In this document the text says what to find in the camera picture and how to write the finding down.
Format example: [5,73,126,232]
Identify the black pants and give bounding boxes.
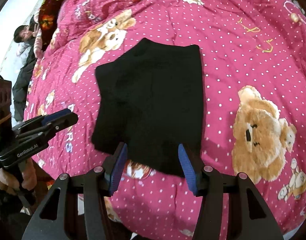
[92,38,203,177]

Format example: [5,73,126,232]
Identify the left hand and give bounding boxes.
[0,158,37,195]

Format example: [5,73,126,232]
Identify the black jacket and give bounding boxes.
[12,49,37,121]

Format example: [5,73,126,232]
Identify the dark floral blanket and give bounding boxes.
[39,0,64,51]

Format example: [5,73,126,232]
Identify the pink bear print quilt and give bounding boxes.
[24,0,306,239]

